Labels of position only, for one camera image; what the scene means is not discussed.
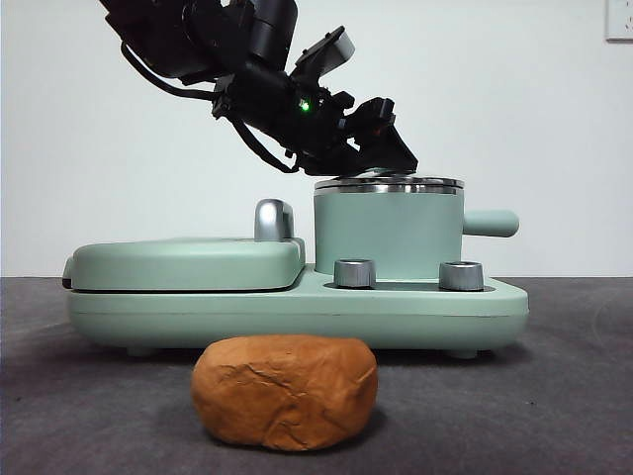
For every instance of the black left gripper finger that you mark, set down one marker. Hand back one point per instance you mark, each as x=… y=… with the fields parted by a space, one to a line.
x=390 y=148

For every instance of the glass pot lid green knob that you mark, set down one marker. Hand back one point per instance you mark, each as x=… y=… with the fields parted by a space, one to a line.
x=435 y=182

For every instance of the brown potato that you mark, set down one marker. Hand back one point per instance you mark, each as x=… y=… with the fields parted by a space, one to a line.
x=284 y=396

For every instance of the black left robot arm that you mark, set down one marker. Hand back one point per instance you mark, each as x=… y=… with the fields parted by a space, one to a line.
x=267 y=89

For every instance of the mint green steamer pot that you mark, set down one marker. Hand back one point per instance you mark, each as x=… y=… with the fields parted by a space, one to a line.
x=386 y=227

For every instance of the silver control knob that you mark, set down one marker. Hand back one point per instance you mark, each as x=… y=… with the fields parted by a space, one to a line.
x=354 y=274
x=461 y=277

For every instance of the mint green breakfast machine base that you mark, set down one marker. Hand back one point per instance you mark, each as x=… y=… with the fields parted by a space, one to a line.
x=297 y=321

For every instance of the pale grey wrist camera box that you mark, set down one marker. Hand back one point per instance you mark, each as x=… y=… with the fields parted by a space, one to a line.
x=343 y=47

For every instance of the white wall socket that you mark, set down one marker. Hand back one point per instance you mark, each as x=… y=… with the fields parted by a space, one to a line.
x=620 y=20

